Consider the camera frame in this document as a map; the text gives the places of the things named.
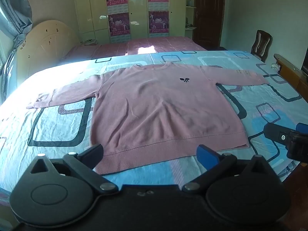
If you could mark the corner shelf unit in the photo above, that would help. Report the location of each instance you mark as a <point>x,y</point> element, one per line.
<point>190,7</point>

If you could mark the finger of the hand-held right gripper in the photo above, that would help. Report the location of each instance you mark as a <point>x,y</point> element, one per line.
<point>274,133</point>
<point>302,127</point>

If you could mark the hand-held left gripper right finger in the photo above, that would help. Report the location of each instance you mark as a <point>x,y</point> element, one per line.
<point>204,154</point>

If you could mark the cream rounded headboard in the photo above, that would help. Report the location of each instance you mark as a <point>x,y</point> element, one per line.
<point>45,41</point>

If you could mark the pink checked bedspread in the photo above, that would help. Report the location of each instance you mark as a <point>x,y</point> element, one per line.
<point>144,44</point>

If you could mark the small white object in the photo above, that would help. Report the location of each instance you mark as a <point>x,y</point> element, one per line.
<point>275,66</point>

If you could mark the dark brown wooden door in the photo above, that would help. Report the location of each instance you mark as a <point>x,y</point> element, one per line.
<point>209,14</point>

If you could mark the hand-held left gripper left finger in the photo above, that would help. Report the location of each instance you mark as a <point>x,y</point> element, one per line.
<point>92,152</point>

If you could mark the pale green wardrobe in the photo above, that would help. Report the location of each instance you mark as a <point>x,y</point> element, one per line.
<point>137,16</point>

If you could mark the dark wooden chair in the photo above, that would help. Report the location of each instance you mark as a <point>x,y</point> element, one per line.
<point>261,43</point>

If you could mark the pink sweater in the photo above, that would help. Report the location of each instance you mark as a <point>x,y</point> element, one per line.
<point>156,105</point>

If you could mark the grey-blue curtain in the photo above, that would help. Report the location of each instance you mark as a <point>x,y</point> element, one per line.
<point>14,12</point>

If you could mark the bed with blue patterned sheet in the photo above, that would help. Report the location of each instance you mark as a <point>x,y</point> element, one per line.
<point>48,130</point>

